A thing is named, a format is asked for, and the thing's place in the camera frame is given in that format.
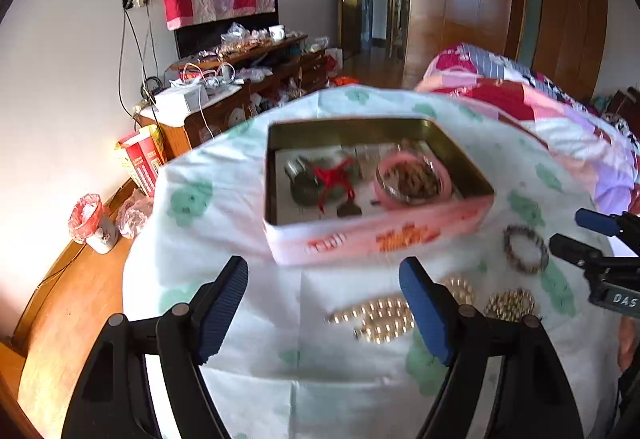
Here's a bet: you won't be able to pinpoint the red knotted cord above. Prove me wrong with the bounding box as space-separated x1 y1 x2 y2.
312 159 359 221

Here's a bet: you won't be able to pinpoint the dark grey bead bracelet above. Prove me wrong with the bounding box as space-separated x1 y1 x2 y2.
502 225 550 276

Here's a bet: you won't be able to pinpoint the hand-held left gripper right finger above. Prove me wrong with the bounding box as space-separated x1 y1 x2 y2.
398 256 586 439

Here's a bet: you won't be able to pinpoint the hanging power cables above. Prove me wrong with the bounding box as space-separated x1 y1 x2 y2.
117 9 167 131

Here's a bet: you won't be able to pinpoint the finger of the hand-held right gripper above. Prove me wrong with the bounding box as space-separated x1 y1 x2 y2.
549 233 640 272
575 208 640 242

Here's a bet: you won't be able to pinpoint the pink tin box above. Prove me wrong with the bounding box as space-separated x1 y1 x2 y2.
263 118 496 268

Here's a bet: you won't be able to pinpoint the red yellow paper bag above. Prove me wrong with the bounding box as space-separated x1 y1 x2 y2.
115 124 169 198

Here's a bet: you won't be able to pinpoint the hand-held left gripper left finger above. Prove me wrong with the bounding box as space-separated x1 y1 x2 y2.
61 255 250 439

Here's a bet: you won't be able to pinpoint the pink patchwork quilt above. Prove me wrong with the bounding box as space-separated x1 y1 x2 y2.
415 43 640 220

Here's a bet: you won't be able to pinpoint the pink round dish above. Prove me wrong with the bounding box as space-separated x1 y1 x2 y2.
372 152 454 208

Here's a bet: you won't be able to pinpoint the wooden television cabinet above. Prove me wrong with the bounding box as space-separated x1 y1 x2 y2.
135 34 332 161

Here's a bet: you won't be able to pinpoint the black television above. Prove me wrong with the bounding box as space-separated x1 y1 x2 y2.
174 9 278 61

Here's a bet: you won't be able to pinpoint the trash bin with red bag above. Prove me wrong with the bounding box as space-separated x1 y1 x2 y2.
69 194 120 254

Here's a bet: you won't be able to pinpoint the wooden wardrobe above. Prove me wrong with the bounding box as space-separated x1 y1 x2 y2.
402 0 609 104

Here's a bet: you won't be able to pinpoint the small pearl bracelet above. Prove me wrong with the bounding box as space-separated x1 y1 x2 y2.
442 275 476 306

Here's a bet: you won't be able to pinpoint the wooden bead bracelet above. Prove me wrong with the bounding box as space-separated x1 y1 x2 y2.
484 288 537 323

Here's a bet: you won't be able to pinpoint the white green cloud tablecloth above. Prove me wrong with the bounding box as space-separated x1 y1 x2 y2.
122 86 623 439

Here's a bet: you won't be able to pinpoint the clear crumpled plastic bag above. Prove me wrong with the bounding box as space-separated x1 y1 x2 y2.
116 189 156 240

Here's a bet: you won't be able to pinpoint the white cardboard box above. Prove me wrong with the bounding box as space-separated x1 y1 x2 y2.
154 86 210 114

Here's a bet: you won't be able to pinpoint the green jade bangle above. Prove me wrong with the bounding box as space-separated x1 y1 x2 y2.
287 158 364 208

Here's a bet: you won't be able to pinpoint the person's right forearm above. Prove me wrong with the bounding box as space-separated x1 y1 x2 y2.
617 316 640 372

